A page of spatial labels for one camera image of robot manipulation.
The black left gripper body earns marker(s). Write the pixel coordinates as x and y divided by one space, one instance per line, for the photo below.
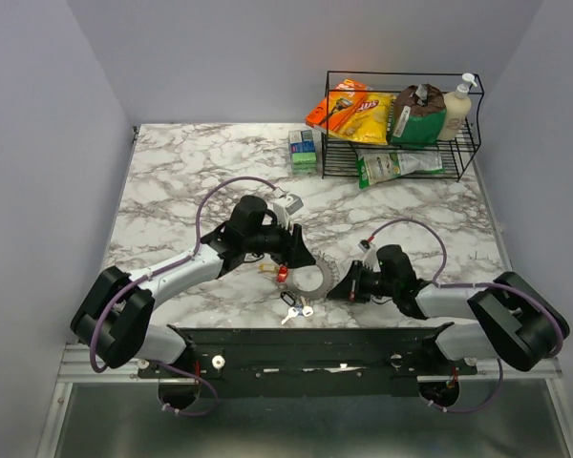
272 241

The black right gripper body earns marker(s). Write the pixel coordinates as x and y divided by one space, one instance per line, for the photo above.
375 283

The silver key with blue tag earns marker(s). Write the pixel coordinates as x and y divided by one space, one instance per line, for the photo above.
291 313

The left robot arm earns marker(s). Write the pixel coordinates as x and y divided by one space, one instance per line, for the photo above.
114 319

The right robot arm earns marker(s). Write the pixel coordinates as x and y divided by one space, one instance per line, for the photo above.
506 318

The red key tag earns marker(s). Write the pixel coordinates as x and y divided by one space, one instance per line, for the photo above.
282 274

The yellow key tag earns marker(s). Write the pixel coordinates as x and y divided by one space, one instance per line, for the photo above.
268 268

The black key tag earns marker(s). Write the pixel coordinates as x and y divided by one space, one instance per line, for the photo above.
288 298

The silver key under disc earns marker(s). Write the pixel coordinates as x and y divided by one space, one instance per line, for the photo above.
307 310

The green sponge pack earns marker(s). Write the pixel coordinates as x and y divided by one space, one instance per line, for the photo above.
302 151

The green white snack bag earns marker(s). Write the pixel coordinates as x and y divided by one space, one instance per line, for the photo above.
376 166

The yellow chips bag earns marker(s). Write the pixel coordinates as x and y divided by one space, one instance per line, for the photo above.
369 122

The orange razor package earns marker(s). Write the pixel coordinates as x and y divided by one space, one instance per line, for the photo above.
337 108

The brown green coffee bag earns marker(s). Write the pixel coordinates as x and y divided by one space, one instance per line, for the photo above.
418 116

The cream lotion pump bottle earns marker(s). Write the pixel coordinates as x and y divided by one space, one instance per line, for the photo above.
458 104

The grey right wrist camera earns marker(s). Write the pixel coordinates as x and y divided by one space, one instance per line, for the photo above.
369 258

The black mounting base rail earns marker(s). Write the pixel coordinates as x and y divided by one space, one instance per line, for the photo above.
291 362

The black wire rack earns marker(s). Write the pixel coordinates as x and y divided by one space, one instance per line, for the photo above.
339 155

